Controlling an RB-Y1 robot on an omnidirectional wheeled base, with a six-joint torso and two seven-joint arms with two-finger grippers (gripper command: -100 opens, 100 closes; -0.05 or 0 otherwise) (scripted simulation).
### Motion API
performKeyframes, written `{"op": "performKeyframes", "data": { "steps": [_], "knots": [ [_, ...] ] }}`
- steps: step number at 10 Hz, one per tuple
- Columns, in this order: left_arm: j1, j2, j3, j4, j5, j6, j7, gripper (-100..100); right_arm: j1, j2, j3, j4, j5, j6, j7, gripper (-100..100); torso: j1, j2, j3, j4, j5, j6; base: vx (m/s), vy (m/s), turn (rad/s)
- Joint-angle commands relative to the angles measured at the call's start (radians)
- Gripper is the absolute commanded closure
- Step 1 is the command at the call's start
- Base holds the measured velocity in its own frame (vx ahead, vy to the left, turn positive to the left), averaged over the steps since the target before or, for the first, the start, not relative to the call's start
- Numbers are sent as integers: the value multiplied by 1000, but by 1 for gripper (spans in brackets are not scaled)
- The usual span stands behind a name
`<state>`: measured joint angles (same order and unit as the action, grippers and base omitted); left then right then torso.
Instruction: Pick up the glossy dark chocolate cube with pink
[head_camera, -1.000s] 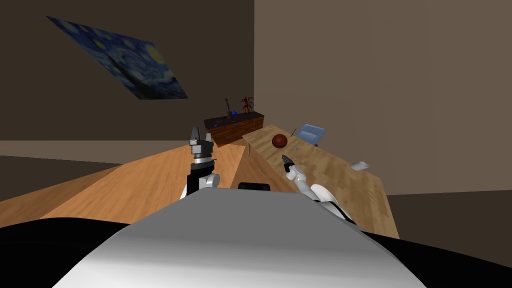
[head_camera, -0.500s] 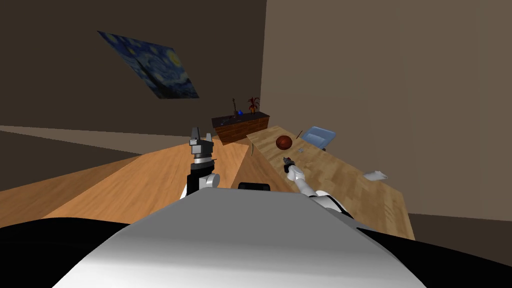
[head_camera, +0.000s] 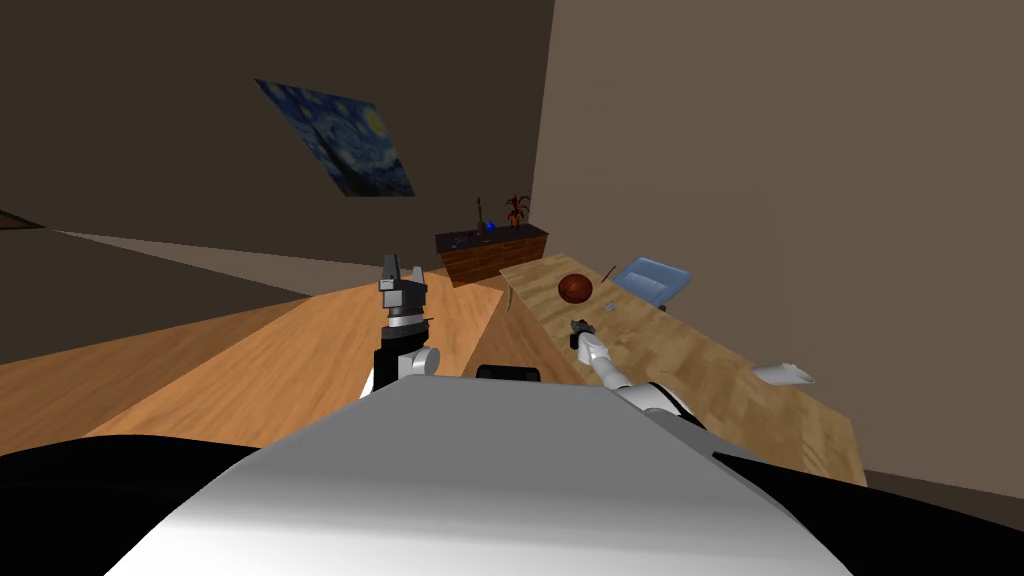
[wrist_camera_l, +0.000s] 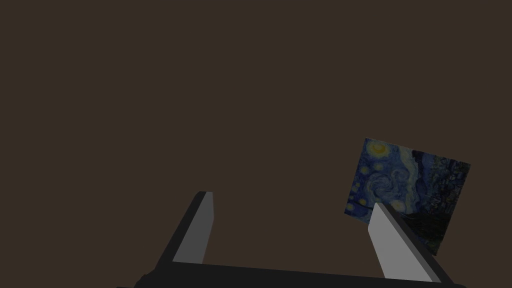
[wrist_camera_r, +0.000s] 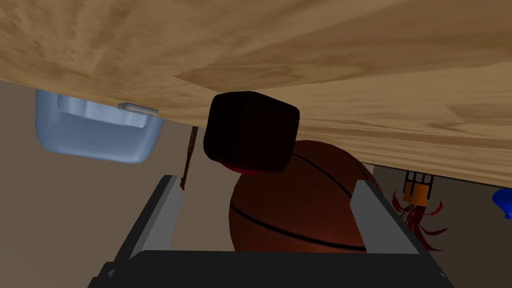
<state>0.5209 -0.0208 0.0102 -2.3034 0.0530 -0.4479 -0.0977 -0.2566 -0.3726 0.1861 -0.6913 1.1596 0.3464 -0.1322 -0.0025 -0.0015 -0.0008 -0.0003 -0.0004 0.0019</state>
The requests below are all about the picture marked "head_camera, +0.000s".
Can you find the brown basketball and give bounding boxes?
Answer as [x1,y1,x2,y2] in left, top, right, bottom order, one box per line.
[557,273,595,306]

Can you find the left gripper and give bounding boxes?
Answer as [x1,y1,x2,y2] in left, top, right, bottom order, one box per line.
[379,254,429,320]

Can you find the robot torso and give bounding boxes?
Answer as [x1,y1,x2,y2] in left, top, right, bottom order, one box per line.
[103,364,854,576]

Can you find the light wooden table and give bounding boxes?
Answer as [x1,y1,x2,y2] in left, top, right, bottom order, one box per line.
[499,253,870,488]

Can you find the blue starry night painting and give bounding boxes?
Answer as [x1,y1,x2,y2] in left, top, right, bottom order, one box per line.
[253,77,417,199]

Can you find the white curved object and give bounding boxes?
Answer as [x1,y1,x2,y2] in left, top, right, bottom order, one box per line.
[750,362,818,388]

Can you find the dark wooden sideboard with plants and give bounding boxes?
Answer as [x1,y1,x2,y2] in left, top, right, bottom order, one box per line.
[434,193,551,289]

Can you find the blue chair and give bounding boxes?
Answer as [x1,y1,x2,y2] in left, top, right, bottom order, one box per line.
[612,256,693,313]

